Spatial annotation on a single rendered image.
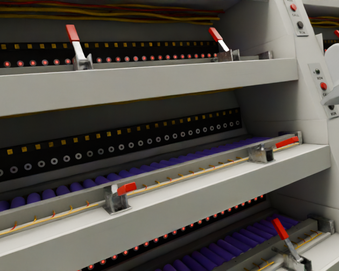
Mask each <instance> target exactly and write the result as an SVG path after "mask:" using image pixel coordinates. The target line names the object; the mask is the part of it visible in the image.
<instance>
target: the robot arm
mask: <svg viewBox="0 0 339 271"><path fill-rule="evenodd" d="M324 59H325V62H326V65H327V68H328V71H329V74H330V77H331V80H332V82H333V86H334V87H333V90H332V91H331V92H329V93H328V94H327V95H326V96H325V97H324V98H323V99H322V100H321V102H320V103H321V105H323V106H327V105H339V44H334V45H332V46H330V47H329V48H328V49H327V50H326V52H325V55H324Z"/></svg>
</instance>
